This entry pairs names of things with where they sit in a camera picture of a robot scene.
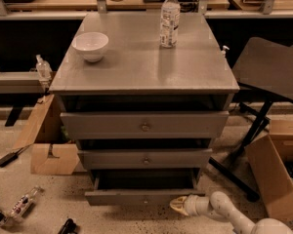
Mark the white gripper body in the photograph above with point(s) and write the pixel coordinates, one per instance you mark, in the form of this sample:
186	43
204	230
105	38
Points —
192	206

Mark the yellow foam-padded gripper finger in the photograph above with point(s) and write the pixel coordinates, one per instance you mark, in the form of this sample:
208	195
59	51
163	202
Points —
178	205

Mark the grey bottom drawer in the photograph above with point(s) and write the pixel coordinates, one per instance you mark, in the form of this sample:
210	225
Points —
142	186

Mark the grey drawer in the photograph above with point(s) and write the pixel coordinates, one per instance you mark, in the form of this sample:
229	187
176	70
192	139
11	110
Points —
144	158
142	186
100	125

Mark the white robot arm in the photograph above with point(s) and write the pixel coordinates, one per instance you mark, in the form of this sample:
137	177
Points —
219	206

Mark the grey middle drawer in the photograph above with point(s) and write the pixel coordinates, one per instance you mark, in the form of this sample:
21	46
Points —
144	158

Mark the grey top drawer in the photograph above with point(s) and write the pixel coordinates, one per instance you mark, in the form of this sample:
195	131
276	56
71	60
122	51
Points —
100	125

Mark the open cardboard box right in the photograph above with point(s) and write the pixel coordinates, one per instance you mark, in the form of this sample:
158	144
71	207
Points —
267	156

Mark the black object bottom floor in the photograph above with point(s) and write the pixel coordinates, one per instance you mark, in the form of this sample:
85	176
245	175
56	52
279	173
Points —
69	227

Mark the cardboard box left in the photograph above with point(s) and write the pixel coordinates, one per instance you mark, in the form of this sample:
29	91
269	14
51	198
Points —
51	154

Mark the plastic bottle on floor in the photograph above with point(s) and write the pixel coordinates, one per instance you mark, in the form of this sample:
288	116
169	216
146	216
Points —
21	206

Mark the black folding side table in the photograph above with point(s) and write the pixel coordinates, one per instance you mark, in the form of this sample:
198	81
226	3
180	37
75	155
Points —
267	68

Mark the white pump dispenser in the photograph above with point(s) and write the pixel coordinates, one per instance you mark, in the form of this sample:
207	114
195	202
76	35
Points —
224	50

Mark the black power adapter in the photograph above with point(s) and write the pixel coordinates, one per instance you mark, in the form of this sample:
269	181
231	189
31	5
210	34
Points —
10	157

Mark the white ceramic bowl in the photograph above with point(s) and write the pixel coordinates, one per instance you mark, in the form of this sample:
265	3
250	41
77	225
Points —
90	45

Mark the clear plastic water bottle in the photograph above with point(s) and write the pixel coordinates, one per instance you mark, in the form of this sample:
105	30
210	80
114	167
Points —
169	23

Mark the small clear bottle on shelf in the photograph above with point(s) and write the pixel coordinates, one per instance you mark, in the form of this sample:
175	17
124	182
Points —
43	68

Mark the grey low shelf left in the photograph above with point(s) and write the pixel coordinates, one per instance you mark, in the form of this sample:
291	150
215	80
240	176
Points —
20	83

